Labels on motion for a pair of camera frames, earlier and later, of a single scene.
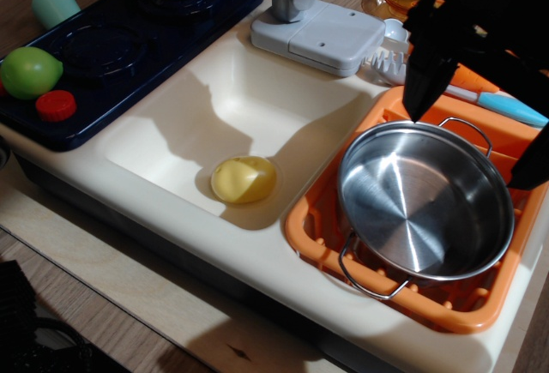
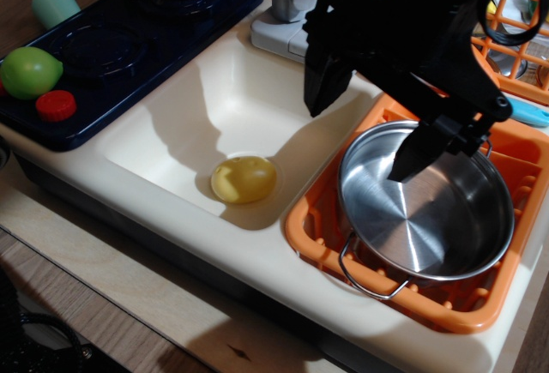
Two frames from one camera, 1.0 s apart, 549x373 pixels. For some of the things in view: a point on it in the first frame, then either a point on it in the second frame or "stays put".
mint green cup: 54,3 stays put
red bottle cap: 56,105 stays put
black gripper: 498,31 → 413,41
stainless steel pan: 422,201 stays put
